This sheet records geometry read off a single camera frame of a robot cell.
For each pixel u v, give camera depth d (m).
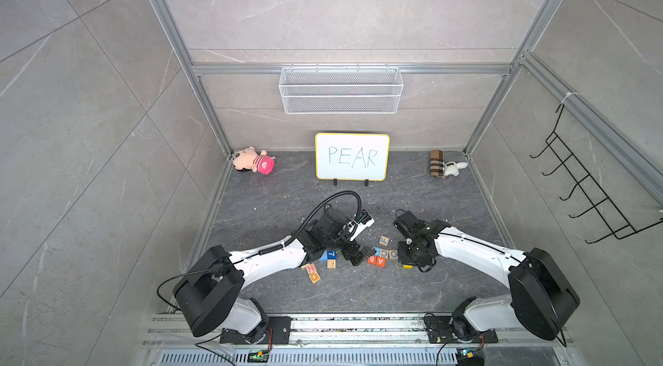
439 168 1.10
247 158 1.08
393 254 0.87
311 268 0.84
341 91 1.01
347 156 1.04
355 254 0.72
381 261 0.86
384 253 0.88
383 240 0.91
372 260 0.86
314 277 0.82
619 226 0.59
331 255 0.88
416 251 0.71
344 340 0.73
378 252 0.88
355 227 0.69
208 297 0.42
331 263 0.86
